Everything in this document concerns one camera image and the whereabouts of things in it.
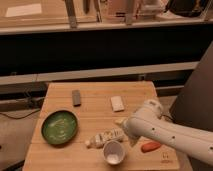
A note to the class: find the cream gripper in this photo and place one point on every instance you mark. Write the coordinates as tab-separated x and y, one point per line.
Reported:
132	141

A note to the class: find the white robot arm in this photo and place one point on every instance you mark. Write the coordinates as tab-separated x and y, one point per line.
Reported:
147	122

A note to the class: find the white rectangular block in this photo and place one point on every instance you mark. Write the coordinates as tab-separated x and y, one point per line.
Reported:
117	103

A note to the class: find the white ceramic cup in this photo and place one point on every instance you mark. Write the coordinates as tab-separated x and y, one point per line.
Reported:
113	152

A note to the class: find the green bowl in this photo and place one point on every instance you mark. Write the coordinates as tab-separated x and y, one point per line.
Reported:
59	127

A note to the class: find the dark robot base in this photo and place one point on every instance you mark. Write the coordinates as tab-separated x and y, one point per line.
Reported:
193	108

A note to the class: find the grey rectangular block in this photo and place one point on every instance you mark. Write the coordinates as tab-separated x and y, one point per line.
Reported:
76	98

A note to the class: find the white plastic bottle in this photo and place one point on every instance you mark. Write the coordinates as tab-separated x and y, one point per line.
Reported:
100	139

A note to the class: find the white paper sheet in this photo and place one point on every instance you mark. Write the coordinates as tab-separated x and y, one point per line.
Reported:
24	10

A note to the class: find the orange carrot toy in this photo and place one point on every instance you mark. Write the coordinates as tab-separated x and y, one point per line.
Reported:
150	146

